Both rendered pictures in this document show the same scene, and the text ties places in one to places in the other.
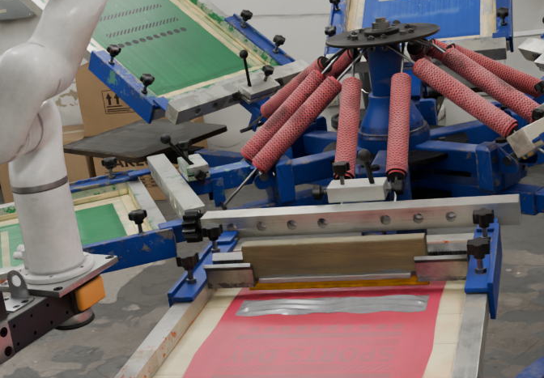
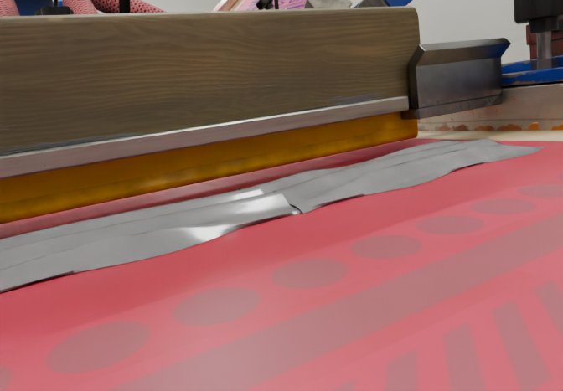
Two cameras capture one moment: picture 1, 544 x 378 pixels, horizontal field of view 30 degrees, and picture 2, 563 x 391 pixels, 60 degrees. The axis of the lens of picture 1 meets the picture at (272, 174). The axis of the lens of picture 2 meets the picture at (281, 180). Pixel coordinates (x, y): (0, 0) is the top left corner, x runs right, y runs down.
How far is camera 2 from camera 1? 1.74 m
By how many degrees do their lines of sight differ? 45
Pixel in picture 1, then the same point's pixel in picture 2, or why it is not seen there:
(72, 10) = not seen: outside the picture
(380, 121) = not seen: hidden behind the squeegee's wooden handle
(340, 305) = (314, 186)
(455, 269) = (482, 80)
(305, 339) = (490, 297)
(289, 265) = (39, 109)
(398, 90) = (83, 4)
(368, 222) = not seen: hidden behind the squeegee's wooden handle
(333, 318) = (363, 213)
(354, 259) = (265, 71)
